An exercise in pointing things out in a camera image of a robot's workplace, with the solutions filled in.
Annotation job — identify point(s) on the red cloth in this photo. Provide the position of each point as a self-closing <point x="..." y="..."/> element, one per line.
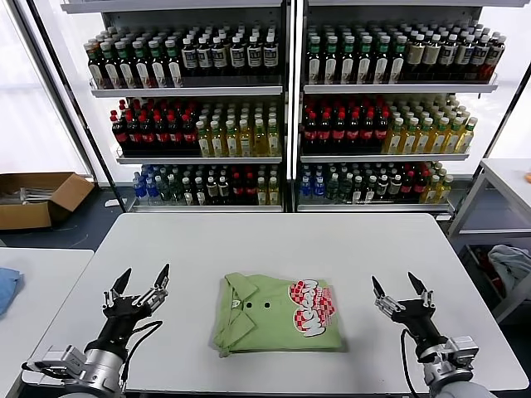
<point x="495" y="280"/>

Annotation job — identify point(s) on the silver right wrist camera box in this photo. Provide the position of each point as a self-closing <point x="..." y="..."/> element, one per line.
<point x="464" y="348"/>

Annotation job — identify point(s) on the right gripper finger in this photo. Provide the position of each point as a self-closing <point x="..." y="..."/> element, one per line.
<point x="386" y="300"/>
<point x="424" y="296"/>

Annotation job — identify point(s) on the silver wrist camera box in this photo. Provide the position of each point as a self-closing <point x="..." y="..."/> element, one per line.
<point x="62" y="360"/>
<point x="464" y="348"/>

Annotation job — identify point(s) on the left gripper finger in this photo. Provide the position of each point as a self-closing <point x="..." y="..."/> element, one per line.
<point x="159" y="288"/>
<point x="118" y="290"/>

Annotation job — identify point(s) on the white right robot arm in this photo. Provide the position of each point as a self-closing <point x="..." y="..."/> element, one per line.
<point x="444" y="373"/>

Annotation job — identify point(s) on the metal drinks shelf rack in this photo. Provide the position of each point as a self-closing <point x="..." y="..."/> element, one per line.
<point x="394" y="88"/>
<point x="186" y="90"/>

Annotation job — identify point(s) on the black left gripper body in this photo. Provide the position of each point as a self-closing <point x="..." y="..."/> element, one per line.
<point x="122" y="319"/>

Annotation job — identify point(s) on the dark bottle beige label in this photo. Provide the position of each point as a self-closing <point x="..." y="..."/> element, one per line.
<point x="432" y="54"/>
<point x="416" y="54"/>

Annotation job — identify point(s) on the yellow tea bottle green label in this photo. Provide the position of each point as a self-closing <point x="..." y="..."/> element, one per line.
<point x="203" y="143"/>
<point x="274" y="143"/>
<point x="245" y="143"/>
<point x="395" y="141"/>
<point x="466" y="140"/>
<point x="423" y="141"/>
<point x="217" y="143"/>
<point x="409" y="141"/>
<point x="453" y="140"/>
<point x="259" y="143"/>
<point x="438" y="141"/>
<point x="231" y="143"/>

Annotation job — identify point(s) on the red-cap cola bottle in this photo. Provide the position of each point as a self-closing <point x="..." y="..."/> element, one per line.
<point x="190" y="137"/>
<point x="354" y="133"/>
<point x="120" y="137"/>
<point x="381" y="133"/>
<point x="325" y="134"/>
<point x="340" y="133"/>
<point x="368" y="133"/>
<point x="133" y="137"/>
<point x="162" y="137"/>
<point x="310" y="134"/>
<point x="175" y="137"/>
<point x="147" y="137"/>

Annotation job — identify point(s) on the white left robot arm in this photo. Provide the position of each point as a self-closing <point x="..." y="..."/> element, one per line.
<point x="99" y="369"/>

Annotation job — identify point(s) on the red drink bottle white cap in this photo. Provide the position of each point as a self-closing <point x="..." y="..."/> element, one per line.
<point x="494" y="56"/>

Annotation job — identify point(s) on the green polo shirt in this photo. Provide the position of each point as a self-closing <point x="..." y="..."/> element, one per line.
<point x="257" y="327"/>

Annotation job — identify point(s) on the dark bottle blue-white label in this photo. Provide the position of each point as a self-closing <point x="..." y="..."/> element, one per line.
<point x="237" y="55"/>
<point x="219" y="55"/>
<point x="254" y="54"/>
<point x="449" y="54"/>
<point x="189" y="56"/>
<point x="465" y="54"/>
<point x="204" y="56"/>
<point x="271" y="54"/>
<point x="480" y="54"/>

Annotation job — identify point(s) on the grey metal side table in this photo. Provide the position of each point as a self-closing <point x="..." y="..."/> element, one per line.
<point x="510" y="174"/>

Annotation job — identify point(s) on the brown cardboard box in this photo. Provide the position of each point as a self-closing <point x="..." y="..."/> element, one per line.
<point x="25" y="215"/>

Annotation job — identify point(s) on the green-cap dark drink bottle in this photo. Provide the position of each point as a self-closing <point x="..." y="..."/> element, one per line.
<point x="125" y="70"/>
<point x="365" y="66"/>
<point x="397" y="66"/>
<point x="331" y="66"/>
<point x="96" y="70"/>
<point x="158" y="70"/>
<point x="381" y="66"/>
<point x="347" y="66"/>
<point x="142" y="70"/>
<point x="174" y="70"/>
<point x="314" y="66"/>
<point x="111" y="70"/>

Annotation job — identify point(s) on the clear plastic packets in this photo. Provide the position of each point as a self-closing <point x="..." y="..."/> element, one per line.
<point x="37" y="194"/>

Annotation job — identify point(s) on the blue folded cloth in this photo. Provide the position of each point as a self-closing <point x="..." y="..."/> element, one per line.
<point x="8" y="290"/>

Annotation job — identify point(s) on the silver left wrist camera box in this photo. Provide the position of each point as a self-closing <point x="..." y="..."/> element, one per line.
<point x="62" y="360"/>

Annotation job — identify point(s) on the small white flat object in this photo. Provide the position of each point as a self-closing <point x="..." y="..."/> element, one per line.
<point x="111" y="202"/>

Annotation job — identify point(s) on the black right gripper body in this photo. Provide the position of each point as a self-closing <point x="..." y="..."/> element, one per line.
<point x="417" y="323"/>

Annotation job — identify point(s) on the black slanted pole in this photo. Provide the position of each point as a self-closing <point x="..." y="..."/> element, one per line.
<point x="111" y="185"/>
<point x="496" y="137"/>

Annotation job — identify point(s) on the light blue crumpled cloth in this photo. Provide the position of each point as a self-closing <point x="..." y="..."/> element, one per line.
<point x="510" y="261"/>

